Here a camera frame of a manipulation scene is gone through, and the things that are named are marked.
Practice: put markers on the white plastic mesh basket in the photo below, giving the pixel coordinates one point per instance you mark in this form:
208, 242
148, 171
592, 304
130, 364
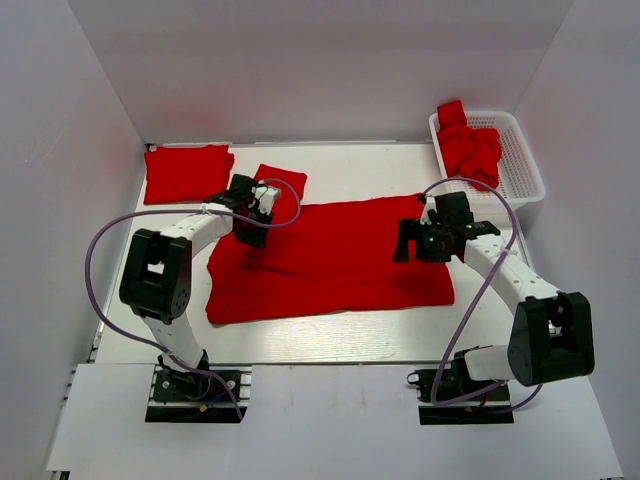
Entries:
520, 182

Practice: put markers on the folded red t-shirt stack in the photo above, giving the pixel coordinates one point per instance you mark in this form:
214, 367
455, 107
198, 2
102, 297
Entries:
186, 174

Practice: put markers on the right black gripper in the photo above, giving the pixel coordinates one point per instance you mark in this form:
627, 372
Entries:
408, 231

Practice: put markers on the crumpled red t-shirts in basket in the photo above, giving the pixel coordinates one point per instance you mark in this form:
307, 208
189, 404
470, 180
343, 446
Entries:
468, 152

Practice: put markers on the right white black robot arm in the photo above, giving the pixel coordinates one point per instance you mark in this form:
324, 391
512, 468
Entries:
551, 337

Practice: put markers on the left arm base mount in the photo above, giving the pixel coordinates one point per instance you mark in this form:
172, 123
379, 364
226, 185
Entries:
181, 398

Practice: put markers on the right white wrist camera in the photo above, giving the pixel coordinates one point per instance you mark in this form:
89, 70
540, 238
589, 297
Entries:
429, 215

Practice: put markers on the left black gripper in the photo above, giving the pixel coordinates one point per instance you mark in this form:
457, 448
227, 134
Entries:
257, 240

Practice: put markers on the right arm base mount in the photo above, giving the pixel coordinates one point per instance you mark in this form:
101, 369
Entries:
489, 408

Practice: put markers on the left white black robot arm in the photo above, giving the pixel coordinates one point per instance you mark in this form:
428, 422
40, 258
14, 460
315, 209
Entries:
156, 282

